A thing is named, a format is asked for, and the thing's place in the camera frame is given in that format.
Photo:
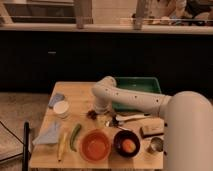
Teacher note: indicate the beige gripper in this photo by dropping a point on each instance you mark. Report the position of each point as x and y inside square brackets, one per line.
[102, 119]

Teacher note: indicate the dark red grape bunch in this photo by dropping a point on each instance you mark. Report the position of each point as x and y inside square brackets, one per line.
[92, 115]

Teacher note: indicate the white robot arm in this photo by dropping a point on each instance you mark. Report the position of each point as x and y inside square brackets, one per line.
[188, 122]

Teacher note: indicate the white paper cup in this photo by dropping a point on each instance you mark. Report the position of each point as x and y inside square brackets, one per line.
[61, 109]

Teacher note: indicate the small metal cup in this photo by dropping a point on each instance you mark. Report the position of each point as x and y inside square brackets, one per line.
[156, 145]

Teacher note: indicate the white spoon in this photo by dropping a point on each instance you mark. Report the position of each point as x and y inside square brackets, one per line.
[131, 117]

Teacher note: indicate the orange plastic bowl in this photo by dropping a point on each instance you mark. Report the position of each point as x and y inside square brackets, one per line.
[95, 146]

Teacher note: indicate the dark bowl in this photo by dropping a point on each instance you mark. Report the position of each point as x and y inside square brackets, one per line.
[120, 137]

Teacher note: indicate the green chili pepper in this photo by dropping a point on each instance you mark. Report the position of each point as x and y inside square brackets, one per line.
[74, 134]

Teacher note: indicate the orange fruit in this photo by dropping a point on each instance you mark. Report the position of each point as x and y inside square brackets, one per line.
[128, 146]

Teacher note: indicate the yellow corn cob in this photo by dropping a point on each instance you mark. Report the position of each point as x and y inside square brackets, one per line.
[61, 146]

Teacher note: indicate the light blue cloth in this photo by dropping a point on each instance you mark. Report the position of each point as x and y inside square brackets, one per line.
[49, 136]

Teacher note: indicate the green plastic tray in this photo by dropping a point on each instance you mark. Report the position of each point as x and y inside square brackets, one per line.
[144, 84]

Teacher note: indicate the black pole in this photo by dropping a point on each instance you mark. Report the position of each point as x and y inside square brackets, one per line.
[25, 147]

